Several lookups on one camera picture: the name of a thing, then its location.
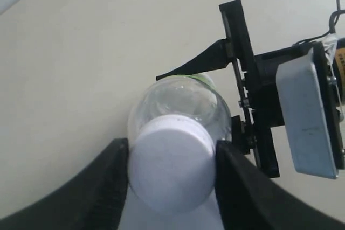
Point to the white bottle cap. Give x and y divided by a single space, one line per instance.
172 164

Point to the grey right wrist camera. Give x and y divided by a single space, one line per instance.
304 117

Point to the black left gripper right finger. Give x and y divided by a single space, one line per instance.
247 199

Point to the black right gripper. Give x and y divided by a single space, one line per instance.
256 81

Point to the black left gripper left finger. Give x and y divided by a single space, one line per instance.
93 199

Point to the clear plastic drink bottle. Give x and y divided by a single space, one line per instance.
193 96

